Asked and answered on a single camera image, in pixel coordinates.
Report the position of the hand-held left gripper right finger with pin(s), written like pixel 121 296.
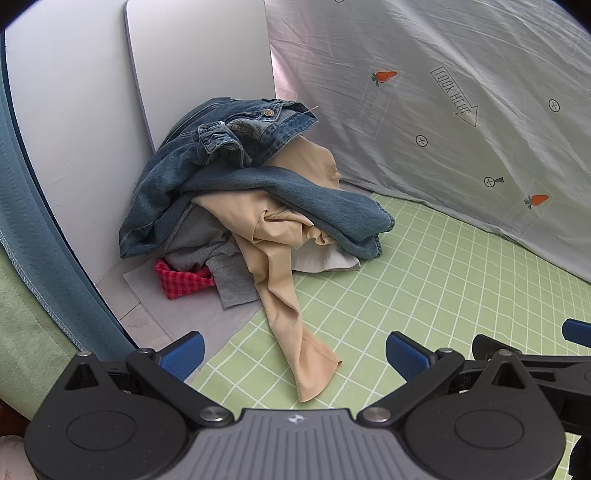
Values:
pixel 406 355

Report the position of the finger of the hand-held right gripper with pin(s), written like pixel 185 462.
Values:
pixel 549 362
pixel 577 331

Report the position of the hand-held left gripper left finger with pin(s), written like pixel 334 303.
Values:
pixel 184 354

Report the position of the blue denim jeans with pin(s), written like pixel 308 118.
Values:
pixel 300 194

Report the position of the pale grey liner sheet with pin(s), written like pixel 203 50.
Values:
pixel 217 332

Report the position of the red checked cloth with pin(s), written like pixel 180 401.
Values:
pixel 178 281

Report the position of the grey garment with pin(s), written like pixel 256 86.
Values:
pixel 198 240

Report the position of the beige garment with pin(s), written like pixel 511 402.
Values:
pixel 277 277

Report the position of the white cloth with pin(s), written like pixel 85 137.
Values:
pixel 323 261

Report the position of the pale green cloth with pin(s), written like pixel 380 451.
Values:
pixel 23 332

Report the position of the blue curtain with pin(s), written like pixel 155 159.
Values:
pixel 27 207

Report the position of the grey carrot print sheet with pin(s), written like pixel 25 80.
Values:
pixel 415 138

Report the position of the white board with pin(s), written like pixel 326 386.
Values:
pixel 198 55

